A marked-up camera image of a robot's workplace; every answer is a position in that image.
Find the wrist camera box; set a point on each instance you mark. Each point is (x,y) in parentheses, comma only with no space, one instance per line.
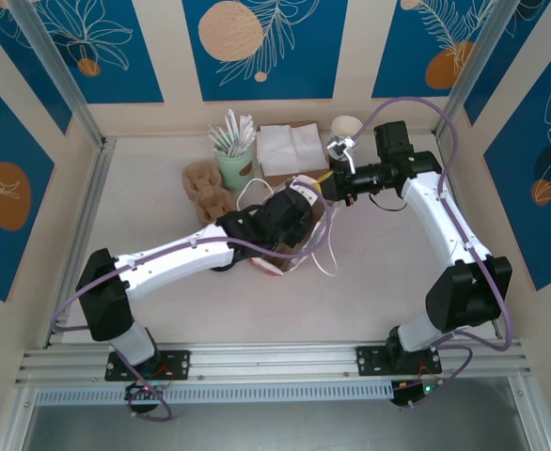
(296,188)
(339,148)

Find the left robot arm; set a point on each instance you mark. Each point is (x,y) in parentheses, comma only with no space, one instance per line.
(172,260)

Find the red white paper bag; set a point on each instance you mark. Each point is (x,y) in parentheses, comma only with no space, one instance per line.
(266,268)

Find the aluminium frame post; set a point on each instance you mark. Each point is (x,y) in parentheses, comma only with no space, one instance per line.
(64,80)
(473,70)

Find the white napkin stack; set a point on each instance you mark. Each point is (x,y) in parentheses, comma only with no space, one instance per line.
(289,148)

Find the cardboard napkin box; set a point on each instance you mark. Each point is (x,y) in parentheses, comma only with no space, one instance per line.
(285,173)

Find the aluminium side rail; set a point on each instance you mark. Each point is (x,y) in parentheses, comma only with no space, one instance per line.
(92,188)

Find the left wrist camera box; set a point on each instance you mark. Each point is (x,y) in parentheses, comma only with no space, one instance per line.
(296,188)

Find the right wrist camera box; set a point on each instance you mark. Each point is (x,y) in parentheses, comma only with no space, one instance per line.
(339,148)

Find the white wrapped straw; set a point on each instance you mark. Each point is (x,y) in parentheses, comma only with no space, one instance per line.
(251,138)
(245,131)
(219,138)
(232,129)

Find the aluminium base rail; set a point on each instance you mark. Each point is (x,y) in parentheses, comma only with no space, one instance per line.
(275,362)

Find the black cup lid stack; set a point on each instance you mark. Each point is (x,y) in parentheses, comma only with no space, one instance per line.
(224,269)

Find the green straw holder cup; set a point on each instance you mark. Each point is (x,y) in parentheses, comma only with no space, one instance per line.
(235,174)

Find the cream paper cup stack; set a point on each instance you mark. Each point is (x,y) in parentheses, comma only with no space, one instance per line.
(346,126)

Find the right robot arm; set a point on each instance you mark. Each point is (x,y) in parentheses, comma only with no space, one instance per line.
(445,225)

